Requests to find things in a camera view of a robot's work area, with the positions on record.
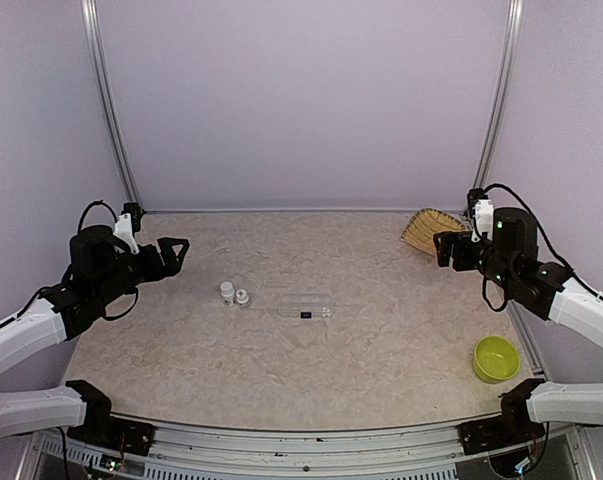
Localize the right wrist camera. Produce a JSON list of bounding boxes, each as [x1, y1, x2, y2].
[[467, 188, 494, 243]]

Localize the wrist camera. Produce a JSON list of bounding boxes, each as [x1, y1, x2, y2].
[[467, 188, 494, 243], [114, 202, 144, 255]]

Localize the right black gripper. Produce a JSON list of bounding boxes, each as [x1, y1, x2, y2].
[[434, 230, 517, 291]]

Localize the clear plastic pill organizer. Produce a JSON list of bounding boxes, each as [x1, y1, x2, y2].
[[277, 294, 335, 320]]

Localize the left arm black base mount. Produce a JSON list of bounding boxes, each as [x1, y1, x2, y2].
[[67, 412, 155, 457]]

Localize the left aluminium frame post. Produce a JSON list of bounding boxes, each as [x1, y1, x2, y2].
[[80, 0, 142, 205]]

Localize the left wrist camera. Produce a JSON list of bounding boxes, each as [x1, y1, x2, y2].
[[114, 202, 144, 255]]

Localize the woven bamboo tray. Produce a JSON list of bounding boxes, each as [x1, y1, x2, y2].
[[401, 208, 466, 256]]

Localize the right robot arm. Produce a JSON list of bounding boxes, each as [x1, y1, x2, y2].
[[433, 200, 603, 454]]

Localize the aluminium frame post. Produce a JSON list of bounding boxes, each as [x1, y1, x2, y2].
[[80, 0, 142, 205], [472, 0, 525, 188]]

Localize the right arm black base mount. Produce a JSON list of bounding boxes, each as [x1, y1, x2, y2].
[[458, 416, 546, 456]]

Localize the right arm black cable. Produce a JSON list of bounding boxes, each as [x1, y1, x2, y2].
[[480, 183, 582, 314]]

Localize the front aluminium rail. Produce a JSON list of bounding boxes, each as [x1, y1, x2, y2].
[[15, 409, 597, 480]]

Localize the right aluminium frame post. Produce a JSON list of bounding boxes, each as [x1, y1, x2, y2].
[[472, 0, 525, 188]]

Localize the lime green bowl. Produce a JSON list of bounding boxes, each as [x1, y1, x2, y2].
[[473, 336, 520, 384]]

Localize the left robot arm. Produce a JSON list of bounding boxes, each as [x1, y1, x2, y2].
[[0, 225, 190, 445]]

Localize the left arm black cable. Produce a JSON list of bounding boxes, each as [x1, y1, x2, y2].
[[75, 199, 120, 234]]

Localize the white pill bottle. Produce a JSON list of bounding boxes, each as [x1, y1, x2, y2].
[[235, 289, 251, 309], [219, 281, 235, 306]]

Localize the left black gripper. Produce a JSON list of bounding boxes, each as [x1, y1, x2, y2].
[[94, 236, 188, 306]]

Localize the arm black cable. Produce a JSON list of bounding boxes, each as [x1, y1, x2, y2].
[[75, 199, 120, 234], [480, 183, 582, 314]]

